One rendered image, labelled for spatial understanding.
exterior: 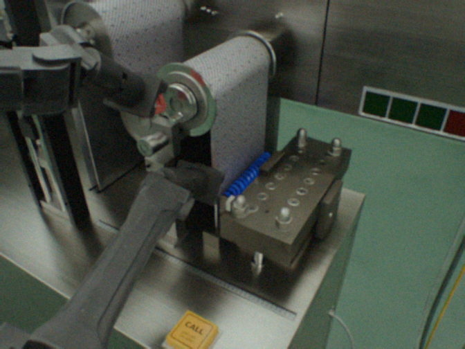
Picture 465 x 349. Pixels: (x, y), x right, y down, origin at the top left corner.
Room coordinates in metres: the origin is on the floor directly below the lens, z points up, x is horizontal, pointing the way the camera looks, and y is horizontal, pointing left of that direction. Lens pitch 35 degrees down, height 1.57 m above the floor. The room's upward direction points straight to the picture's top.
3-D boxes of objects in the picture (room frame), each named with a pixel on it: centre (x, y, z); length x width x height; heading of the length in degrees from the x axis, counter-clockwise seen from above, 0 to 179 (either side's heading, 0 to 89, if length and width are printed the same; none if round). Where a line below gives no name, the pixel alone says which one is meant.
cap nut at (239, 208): (0.62, -0.01, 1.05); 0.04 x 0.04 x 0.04
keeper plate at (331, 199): (0.71, -0.23, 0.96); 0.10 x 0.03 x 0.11; 149
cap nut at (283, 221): (0.58, -0.10, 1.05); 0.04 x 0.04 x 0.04
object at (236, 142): (0.77, -0.02, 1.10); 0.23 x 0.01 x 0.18; 149
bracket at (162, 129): (0.68, 0.14, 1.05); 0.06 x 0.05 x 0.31; 149
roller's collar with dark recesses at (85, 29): (0.80, 0.32, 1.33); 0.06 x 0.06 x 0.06; 59
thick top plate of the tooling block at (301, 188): (0.74, -0.14, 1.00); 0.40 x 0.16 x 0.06; 149
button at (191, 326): (0.41, 0.07, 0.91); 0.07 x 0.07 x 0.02; 59
